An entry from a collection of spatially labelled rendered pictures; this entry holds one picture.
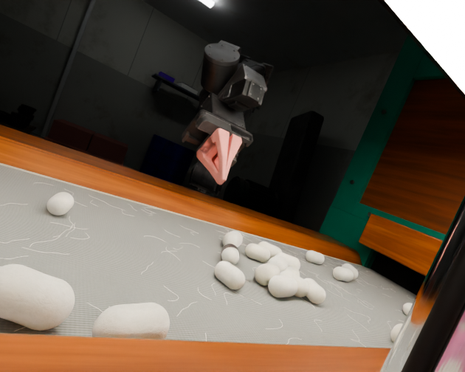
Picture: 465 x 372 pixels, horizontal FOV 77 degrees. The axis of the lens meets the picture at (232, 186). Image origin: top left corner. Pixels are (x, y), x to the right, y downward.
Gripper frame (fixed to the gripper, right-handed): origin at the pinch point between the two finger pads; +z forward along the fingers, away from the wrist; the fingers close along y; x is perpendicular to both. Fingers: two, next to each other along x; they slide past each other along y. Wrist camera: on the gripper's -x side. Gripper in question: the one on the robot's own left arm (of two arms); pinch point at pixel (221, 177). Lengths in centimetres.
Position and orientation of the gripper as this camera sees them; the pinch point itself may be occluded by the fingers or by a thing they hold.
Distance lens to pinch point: 43.2
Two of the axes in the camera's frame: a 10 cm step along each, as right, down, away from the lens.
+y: 8.0, 3.0, 5.1
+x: -5.9, 5.4, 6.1
